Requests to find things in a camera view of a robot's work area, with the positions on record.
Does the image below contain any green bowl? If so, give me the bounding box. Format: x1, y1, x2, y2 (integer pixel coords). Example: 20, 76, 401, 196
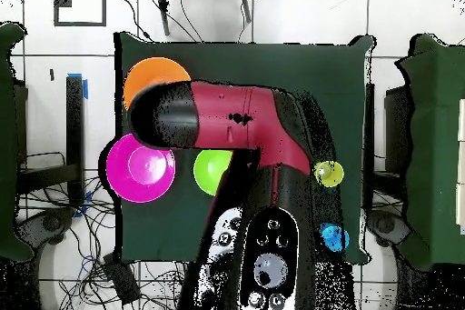
193, 148, 233, 197

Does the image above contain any dark green table cloth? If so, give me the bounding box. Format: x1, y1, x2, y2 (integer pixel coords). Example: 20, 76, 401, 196
113, 31, 377, 265

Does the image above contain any pink bowl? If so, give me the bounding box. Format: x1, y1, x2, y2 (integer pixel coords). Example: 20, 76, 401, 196
105, 133, 177, 205

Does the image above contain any yellow cup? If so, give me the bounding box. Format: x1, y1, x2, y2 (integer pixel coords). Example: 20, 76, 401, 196
314, 160, 345, 188

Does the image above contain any orange bowl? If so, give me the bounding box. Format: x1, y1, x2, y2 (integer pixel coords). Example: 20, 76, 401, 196
122, 56, 192, 111

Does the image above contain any blue cup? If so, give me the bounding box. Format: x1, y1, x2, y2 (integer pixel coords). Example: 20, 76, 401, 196
319, 222, 351, 254

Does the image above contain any blue tape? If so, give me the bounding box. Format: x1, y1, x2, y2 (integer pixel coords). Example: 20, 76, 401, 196
67, 73, 89, 101

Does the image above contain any black power adapter box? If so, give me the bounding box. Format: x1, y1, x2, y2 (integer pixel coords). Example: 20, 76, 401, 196
102, 252, 142, 306

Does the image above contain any green cloth covered table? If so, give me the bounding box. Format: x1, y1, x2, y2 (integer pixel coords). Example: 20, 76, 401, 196
394, 32, 465, 272
0, 21, 35, 264

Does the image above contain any floor cable bundle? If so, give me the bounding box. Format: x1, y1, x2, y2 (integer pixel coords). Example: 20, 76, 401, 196
17, 175, 190, 310

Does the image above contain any black table frame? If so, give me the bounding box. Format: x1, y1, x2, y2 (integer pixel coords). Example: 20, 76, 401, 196
15, 75, 85, 206

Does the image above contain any black square floor frame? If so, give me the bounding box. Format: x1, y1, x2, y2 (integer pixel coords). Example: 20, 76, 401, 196
53, 0, 107, 27

